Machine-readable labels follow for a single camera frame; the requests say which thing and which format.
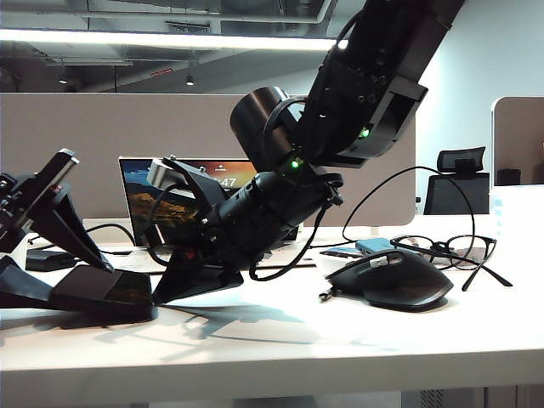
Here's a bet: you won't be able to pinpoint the black computer mouse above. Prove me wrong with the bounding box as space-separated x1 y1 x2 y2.
325 248 454 314

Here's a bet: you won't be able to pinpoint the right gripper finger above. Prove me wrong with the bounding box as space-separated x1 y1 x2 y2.
151 249 245 304

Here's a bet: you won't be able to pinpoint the black-framed eyeglasses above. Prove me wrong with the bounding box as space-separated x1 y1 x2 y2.
389 235 513 293

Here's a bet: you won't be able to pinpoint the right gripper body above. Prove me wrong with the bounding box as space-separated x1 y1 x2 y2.
146 156 345 277

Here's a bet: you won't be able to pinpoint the translucent plastic storage boxes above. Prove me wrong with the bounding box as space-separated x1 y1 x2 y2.
488 184 544 239

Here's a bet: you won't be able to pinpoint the black USB charger cable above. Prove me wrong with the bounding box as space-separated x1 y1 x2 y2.
309 165 477 303

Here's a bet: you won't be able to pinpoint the small black box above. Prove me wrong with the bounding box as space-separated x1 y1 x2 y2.
496 168 521 186

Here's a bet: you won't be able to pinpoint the long ceiling light strip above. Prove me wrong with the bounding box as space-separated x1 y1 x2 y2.
0 28 341 52

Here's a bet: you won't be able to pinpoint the wide brown desk partition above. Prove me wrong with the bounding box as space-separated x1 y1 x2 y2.
0 93 417 233

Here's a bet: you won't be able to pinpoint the black mesh office chair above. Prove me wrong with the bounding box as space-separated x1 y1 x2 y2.
423 146 490 216

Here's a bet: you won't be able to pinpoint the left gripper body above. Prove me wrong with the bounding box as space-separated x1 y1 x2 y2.
0 147 82 252

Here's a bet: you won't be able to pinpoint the narrow brown desk partition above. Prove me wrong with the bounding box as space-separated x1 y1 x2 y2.
490 96 544 187

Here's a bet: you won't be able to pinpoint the black laptop power cable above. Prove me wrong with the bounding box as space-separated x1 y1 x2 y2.
25 224 137 257

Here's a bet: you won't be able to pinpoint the black smartphone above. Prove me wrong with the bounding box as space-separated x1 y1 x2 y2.
49 267 159 323

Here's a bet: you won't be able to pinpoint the black power adapter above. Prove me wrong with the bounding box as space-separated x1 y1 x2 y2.
25 250 77 273

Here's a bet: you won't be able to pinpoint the white desk socket box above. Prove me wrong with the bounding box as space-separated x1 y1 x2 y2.
81 218 133 247

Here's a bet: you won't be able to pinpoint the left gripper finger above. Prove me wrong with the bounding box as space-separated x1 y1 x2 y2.
0 254 59 309
31 184 115 273

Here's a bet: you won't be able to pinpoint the silver laptop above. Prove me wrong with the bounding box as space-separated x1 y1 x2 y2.
118 156 318 273

